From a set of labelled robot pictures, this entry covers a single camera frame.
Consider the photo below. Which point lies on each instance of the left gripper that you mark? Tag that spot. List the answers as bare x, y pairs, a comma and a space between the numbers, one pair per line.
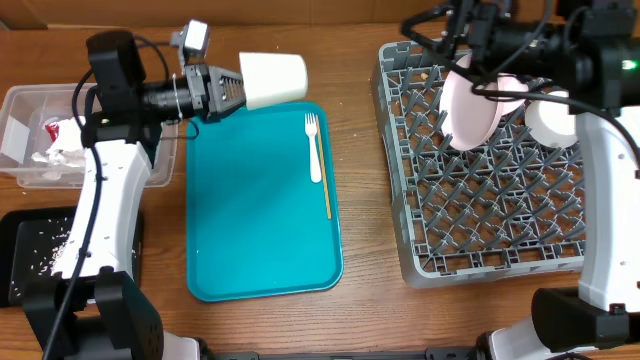
221, 78

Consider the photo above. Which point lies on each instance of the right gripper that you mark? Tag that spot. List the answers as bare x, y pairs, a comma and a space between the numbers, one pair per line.
480, 30

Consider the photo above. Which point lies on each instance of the white paper cup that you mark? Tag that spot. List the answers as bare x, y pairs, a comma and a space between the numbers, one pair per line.
272, 78

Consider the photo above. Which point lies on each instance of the large pink plate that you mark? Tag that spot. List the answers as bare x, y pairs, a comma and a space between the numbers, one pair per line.
470, 119

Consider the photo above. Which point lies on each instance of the white napkin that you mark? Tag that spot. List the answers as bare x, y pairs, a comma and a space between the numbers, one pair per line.
67, 150

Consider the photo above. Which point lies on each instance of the white bowl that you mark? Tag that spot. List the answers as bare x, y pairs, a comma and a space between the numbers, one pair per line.
551, 124

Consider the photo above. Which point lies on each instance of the red snack wrapper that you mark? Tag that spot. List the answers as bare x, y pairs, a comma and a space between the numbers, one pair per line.
53, 130

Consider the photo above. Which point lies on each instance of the grey dishwasher rack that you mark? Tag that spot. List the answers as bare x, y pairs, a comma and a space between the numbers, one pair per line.
509, 207

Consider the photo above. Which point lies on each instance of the rice and peanut scraps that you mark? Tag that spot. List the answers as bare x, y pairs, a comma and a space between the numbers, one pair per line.
39, 245

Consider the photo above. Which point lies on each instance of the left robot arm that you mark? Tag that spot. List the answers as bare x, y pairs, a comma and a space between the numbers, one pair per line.
91, 307

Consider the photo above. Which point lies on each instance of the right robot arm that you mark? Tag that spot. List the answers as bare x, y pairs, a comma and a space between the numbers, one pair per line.
594, 57

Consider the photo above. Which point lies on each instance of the white plastic fork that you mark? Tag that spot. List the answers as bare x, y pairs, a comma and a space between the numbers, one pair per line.
311, 131

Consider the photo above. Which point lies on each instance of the wooden chopstick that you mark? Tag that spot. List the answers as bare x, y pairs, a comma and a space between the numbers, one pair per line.
322, 166

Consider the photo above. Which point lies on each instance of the teal plastic tray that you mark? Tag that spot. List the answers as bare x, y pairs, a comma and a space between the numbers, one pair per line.
256, 225

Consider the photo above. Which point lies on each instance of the clear plastic bin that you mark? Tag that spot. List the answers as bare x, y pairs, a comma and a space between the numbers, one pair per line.
25, 112

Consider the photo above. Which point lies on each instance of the black plastic tray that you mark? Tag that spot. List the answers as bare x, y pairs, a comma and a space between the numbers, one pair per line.
9, 227

